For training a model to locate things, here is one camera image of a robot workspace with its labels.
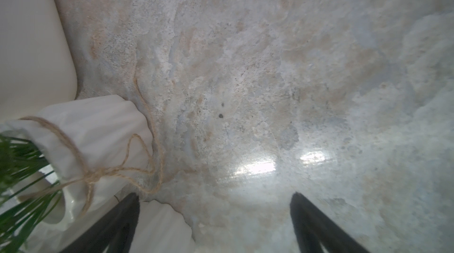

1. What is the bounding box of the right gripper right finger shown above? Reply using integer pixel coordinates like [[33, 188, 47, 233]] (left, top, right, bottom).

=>
[[290, 192, 369, 253]]

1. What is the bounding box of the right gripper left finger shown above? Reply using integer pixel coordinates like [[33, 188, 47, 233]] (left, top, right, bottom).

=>
[[62, 193, 140, 253]]

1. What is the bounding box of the potted gypsophila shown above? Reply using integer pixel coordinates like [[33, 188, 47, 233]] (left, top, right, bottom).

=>
[[1, 95, 164, 253]]

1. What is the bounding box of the cream plastic storage box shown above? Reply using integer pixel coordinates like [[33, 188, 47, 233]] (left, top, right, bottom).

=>
[[1, 0, 78, 121]]

